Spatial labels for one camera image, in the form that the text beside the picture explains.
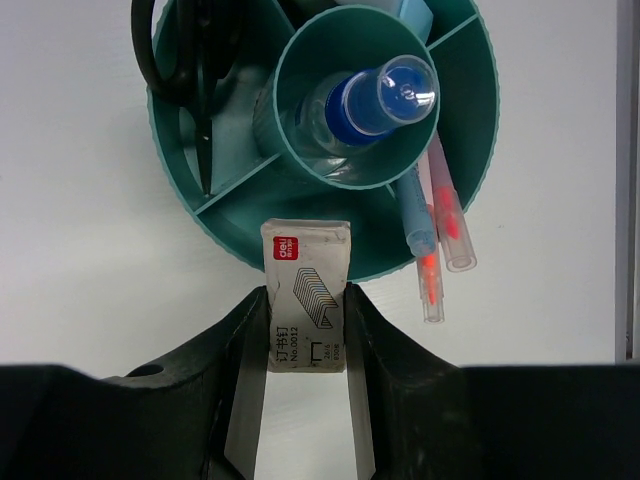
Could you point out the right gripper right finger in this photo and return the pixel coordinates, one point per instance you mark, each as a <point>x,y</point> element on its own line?
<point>416,416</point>

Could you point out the black handled scissors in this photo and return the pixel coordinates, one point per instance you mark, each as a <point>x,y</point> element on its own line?
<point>208,41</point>

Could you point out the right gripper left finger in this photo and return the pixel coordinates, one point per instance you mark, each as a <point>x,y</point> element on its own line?
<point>193,413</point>

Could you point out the white staple box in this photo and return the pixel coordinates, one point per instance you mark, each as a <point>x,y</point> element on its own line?
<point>306,265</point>

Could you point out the blue highlighter marker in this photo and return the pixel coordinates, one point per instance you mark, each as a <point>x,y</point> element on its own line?
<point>414,13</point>

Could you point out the teal round organizer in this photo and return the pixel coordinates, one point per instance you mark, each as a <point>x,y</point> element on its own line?
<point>232,183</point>

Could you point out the orange thin pen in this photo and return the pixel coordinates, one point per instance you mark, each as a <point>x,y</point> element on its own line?
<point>421,238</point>

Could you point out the clear bottle blue cap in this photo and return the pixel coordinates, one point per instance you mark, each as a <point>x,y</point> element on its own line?
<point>340,117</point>

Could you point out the purple pen red tip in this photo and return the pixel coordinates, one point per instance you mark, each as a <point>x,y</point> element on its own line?
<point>451,225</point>

